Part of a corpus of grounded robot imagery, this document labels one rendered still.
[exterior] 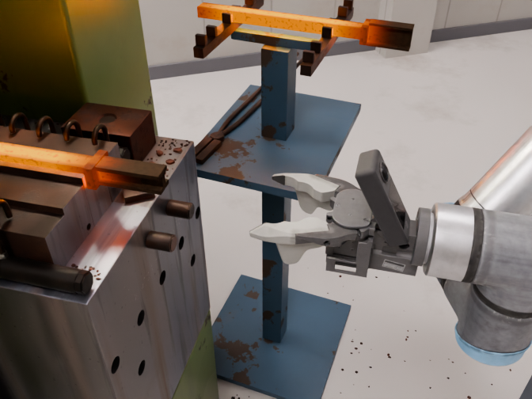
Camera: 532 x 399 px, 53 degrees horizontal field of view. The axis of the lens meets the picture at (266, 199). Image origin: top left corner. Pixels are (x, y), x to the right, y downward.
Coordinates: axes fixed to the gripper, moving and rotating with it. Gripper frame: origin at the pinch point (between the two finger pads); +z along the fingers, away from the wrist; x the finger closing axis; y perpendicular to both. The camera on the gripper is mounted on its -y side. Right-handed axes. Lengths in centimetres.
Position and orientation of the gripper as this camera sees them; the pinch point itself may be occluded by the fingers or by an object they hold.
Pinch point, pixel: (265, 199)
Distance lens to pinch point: 68.0
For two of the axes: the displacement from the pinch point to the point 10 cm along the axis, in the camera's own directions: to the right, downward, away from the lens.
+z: -9.7, -1.5, 1.9
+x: 2.5, -6.1, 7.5
